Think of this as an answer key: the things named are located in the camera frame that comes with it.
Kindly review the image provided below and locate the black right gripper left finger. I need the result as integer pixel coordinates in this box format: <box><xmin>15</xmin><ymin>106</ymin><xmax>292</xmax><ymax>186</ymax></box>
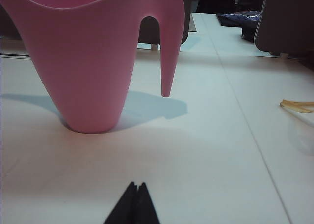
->
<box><xmin>104</xmin><ymin>181</ymin><xmax>138</xmax><ymax>224</ymax></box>

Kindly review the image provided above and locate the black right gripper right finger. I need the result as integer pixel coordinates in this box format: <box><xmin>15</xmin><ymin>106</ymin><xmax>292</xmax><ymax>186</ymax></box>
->
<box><xmin>136</xmin><ymin>182</ymin><xmax>160</xmax><ymax>224</ymax></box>

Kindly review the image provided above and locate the pink plastic watering can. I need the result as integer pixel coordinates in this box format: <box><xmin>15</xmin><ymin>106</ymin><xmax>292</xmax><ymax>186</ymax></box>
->
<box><xmin>0</xmin><ymin>0</ymin><xmax>186</xmax><ymax>134</ymax></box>

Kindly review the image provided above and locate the yellow rubber band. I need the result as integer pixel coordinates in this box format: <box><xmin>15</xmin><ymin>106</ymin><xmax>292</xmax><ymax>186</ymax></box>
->
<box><xmin>279</xmin><ymin>99</ymin><xmax>314</xmax><ymax>114</ymax></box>

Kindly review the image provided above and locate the dark blue bag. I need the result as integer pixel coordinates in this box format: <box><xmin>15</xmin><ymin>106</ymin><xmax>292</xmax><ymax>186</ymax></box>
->
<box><xmin>216</xmin><ymin>9</ymin><xmax>261</xmax><ymax>42</ymax></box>

